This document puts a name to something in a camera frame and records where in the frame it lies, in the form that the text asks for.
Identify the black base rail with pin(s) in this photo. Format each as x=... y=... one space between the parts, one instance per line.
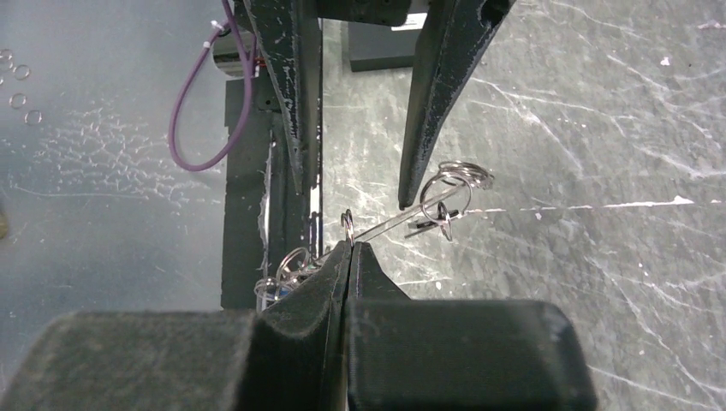
x=265 y=216

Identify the black flat box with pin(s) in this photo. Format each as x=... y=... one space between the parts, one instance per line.
x=373 y=47

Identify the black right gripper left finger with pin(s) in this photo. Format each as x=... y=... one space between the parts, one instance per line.
x=287 y=357

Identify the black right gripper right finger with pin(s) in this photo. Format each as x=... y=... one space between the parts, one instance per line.
x=407 y=354

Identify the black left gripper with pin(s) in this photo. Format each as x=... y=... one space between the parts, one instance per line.
x=454 y=38

